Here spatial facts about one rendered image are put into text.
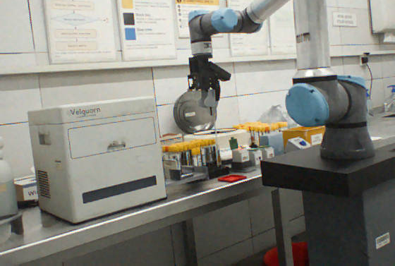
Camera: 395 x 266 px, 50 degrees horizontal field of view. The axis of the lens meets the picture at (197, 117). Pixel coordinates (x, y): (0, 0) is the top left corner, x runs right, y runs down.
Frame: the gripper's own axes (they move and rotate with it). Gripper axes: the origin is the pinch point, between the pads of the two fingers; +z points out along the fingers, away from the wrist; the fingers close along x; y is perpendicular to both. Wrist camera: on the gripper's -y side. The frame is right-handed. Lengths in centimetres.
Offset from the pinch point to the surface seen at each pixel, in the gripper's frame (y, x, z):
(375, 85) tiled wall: -206, -49, 1
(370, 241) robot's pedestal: -3, 54, 37
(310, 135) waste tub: -41.1, 9.7, 14.5
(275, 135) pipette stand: -28.9, 2.3, 13.0
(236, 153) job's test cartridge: -4.4, 4.9, 15.7
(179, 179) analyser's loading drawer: 25.4, 10.4, 18.2
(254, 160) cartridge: -11.3, 6.8, 19.4
